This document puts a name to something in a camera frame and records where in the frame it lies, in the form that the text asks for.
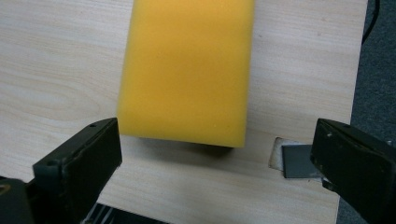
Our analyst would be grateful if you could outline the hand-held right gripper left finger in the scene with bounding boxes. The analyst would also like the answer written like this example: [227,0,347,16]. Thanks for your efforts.
[32,117,123,224]

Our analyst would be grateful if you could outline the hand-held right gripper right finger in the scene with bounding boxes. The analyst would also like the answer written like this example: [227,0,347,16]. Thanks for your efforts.
[310,118,396,224]

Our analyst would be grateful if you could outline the yellow sponge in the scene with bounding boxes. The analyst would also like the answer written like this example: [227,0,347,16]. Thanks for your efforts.
[116,0,256,148]

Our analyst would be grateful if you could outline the grey metal bracket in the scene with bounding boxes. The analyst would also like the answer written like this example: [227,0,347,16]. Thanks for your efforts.
[268,136,325,179]

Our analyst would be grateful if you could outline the black cable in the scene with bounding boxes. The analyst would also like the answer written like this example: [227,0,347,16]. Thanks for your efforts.
[361,0,381,45]

